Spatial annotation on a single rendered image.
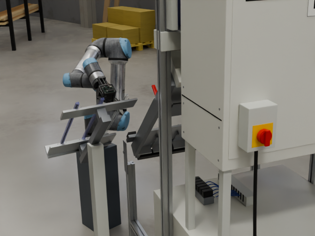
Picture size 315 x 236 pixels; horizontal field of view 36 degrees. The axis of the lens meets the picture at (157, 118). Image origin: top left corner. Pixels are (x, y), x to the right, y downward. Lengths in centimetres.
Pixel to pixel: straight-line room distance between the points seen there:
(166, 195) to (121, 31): 634
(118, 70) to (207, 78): 132
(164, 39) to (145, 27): 663
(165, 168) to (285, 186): 64
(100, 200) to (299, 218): 91
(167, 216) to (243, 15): 96
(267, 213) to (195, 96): 68
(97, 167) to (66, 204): 122
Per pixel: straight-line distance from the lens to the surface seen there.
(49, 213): 337
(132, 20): 847
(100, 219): 238
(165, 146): 188
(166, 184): 195
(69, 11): 1206
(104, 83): 229
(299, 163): 404
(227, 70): 141
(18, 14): 948
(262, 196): 219
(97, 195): 231
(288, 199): 219
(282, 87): 153
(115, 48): 277
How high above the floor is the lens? 167
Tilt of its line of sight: 20 degrees down
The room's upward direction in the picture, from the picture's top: 1 degrees counter-clockwise
